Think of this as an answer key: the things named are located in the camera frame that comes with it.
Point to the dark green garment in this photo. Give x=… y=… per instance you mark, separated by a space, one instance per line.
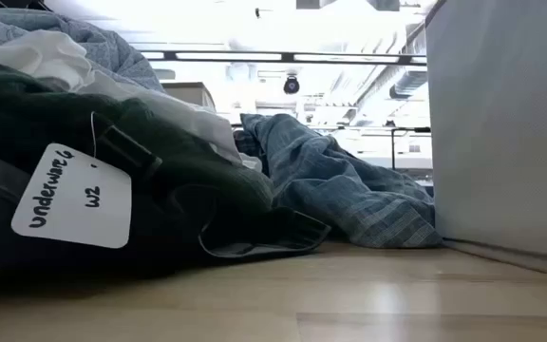
x=183 y=157

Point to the white fabric bin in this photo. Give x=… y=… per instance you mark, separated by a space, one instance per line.
x=501 y=142

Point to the beige cardboard box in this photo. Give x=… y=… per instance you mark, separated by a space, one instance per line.
x=188 y=92

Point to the blue plaid garment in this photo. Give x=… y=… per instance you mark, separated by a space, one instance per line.
x=330 y=190

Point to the white paper tag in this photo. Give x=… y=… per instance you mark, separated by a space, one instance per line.
x=74 y=199

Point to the white garment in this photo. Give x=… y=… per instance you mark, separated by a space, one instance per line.
x=41 y=57

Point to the black overhead camera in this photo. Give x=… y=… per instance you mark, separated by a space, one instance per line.
x=291 y=85

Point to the light blue-grey patterned garment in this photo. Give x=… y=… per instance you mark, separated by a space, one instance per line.
x=107 y=47

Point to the black metal stand frame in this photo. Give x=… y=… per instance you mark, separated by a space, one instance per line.
x=393 y=147

